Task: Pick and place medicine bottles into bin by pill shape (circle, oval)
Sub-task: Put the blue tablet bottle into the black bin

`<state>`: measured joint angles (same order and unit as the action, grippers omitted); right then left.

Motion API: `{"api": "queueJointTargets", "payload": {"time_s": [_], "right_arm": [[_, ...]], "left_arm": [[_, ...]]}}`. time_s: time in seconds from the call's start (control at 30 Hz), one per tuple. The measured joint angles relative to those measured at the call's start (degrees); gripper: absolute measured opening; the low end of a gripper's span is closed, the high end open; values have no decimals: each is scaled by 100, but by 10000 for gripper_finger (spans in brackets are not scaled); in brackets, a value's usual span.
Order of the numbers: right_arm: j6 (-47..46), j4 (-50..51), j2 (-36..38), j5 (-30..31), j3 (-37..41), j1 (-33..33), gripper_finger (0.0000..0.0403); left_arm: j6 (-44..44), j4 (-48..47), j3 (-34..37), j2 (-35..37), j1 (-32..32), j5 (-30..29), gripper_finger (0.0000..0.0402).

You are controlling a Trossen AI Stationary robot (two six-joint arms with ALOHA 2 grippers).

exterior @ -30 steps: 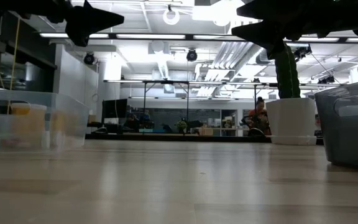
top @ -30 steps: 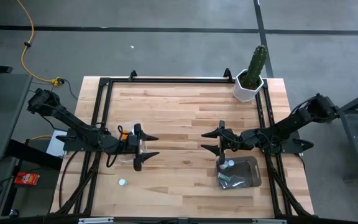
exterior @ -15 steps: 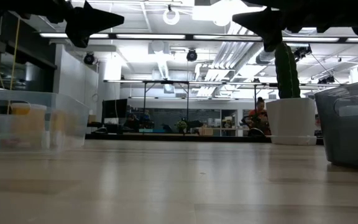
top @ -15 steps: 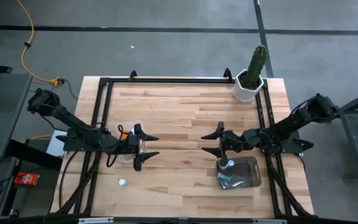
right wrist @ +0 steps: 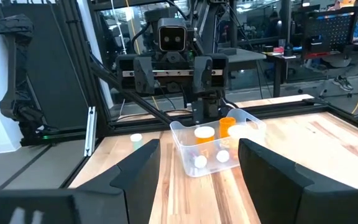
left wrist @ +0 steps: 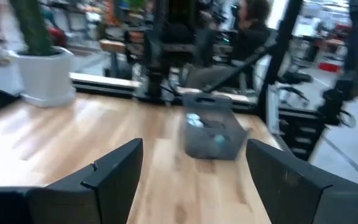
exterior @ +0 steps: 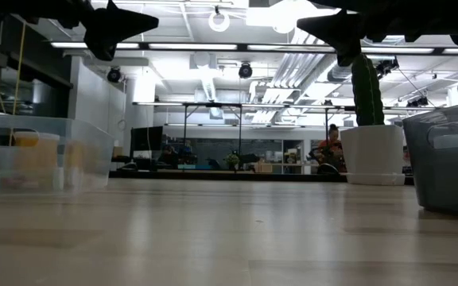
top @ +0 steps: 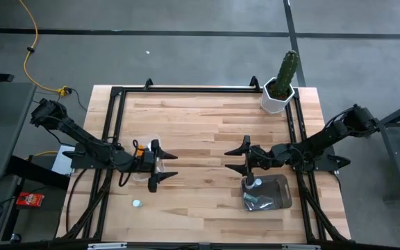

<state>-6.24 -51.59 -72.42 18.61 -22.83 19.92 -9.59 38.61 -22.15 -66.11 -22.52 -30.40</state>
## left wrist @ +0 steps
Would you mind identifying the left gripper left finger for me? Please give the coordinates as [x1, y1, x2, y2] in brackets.
[28, 138, 144, 224]

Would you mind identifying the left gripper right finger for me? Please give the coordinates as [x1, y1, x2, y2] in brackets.
[246, 138, 358, 224]

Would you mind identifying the teal medicine bottle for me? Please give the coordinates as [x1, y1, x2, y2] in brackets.
[211, 133, 229, 151]

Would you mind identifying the white medicine bottle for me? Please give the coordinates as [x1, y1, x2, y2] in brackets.
[186, 112, 205, 129]

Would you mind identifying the grey translucent plastic bin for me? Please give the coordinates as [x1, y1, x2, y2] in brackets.
[181, 92, 249, 161]

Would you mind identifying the black office chair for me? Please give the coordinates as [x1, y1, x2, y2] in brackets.
[274, 70, 314, 108]

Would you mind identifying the white hexagonal plant pot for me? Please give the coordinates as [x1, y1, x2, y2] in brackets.
[9, 46, 78, 109]

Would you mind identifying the person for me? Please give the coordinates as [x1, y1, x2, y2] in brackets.
[183, 0, 278, 93]

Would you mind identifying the green columnar cactus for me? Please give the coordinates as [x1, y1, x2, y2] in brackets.
[9, 0, 55, 57]

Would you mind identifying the black stand with cables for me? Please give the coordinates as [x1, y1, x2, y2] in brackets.
[317, 0, 358, 129]

